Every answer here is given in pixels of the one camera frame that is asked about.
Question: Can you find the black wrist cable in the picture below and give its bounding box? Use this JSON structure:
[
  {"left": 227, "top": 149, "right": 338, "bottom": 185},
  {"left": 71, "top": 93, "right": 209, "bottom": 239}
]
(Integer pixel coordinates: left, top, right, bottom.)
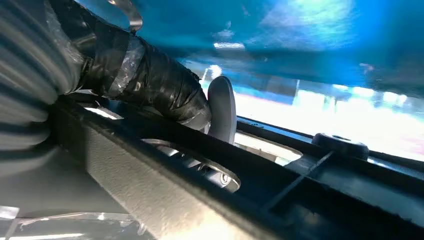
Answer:
[{"left": 107, "top": 0, "right": 144, "bottom": 33}]

